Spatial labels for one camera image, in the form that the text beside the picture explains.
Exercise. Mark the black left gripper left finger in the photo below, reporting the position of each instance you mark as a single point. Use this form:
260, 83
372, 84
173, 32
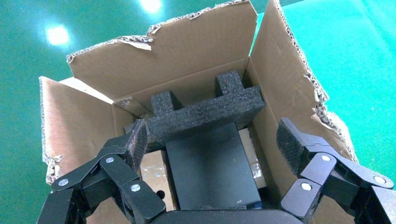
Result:
123, 173

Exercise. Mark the black foam insert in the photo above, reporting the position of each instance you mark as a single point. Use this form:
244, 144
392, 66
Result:
201, 114

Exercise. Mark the large open torn carton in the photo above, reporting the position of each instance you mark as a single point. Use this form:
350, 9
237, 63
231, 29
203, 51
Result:
185, 40

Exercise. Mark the black flat rectangular panel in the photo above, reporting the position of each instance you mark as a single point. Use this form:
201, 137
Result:
210, 167

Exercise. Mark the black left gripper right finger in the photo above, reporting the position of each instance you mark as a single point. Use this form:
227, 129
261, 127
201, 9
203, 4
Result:
312, 167

